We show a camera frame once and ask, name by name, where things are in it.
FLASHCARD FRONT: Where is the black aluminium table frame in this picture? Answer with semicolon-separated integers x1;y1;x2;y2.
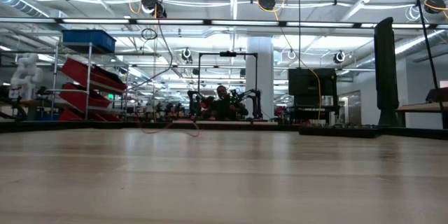
0;120;448;141

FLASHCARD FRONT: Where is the blue storage bin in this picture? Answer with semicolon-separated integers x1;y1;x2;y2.
62;29;118;55

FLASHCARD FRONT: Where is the tall black column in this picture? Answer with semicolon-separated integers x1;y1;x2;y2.
372;16;400;127

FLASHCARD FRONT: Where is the person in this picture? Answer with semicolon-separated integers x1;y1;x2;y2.
209;84;249;121

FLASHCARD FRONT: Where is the white round pillar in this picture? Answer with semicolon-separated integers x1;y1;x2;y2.
245;36;275;108

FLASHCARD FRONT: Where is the yellow hanging cable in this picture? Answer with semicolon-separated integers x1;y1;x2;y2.
307;66;323;121

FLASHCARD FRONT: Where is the black monitor cart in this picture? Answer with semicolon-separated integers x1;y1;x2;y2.
287;67;340;122

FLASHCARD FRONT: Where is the thin black slanted pole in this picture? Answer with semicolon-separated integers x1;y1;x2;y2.
409;0;446;113

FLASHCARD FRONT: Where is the wooden top workbench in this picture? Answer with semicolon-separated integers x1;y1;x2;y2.
395;101;448;130

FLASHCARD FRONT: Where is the black gantry frame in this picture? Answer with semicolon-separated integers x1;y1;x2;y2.
197;51;259;103

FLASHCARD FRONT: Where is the metal wire shelving rack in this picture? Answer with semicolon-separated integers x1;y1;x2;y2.
50;41;130;123

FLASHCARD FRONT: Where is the thin red wire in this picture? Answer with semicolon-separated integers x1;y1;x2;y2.
128;0;203;139

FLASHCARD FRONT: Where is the red storage bin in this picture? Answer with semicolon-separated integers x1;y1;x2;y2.
60;57;128;95
58;83;113;112
57;107;123;123

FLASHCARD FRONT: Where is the black ceiling cable reel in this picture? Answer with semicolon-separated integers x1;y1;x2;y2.
257;0;285;22
127;0;168;20
423;0;448;20

